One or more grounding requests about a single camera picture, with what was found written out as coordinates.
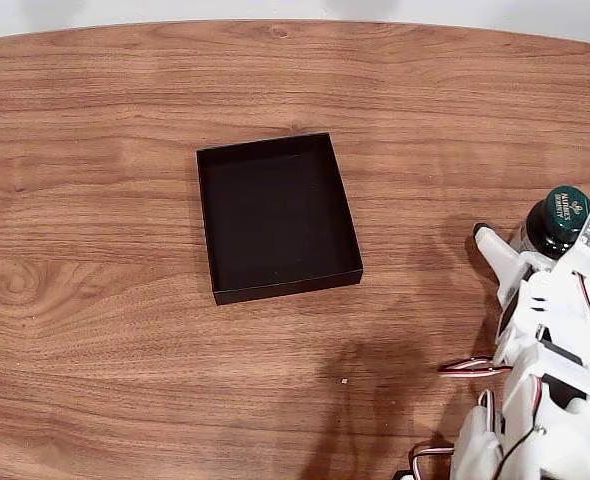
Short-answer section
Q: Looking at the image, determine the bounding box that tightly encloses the green-capped pill bottle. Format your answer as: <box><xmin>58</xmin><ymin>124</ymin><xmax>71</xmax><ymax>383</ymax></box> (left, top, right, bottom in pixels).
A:
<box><xmin>512</xmin><ymin>184</ymin><xmax>590</xmax><ymax>261</ymax></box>

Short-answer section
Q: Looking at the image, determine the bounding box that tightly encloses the red white black servo wire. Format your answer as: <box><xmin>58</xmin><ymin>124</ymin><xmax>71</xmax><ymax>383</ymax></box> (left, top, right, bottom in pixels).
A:
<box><xmin>439</xmin><ymin>355</ymin><xmax>511</xmax><ymax>381</ymax></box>
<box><xmin>407</xmin><ymin>446</ymin><xmax>459</xmax><ymax>480</ymax></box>

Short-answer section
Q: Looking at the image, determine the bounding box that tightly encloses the black open cardboard box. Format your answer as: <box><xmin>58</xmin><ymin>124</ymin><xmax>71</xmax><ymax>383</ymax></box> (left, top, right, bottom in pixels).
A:
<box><xmin>196</xmin><ymin>132</ymin><xmax>365</xmax><ymax>307</ymax></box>

